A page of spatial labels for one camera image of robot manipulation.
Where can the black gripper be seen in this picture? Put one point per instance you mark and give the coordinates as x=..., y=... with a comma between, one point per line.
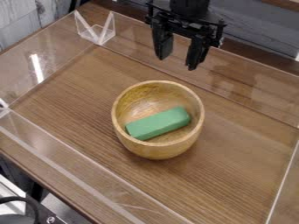
x=188, y=18

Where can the black equipment base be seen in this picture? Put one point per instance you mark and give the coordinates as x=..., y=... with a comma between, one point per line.
x=47, y=217

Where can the brown wooden bowl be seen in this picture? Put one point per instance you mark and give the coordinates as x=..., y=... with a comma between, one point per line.
x=146, y=99

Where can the clear acrylic corner bracket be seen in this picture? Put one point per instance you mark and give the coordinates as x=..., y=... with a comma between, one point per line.
x=99, y=34

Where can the clear acrylic tray wall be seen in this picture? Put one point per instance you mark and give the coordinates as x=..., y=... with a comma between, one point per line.
x=238, y=175

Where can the green rectangular block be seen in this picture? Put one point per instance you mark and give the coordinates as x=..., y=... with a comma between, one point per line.
x=158, y=124

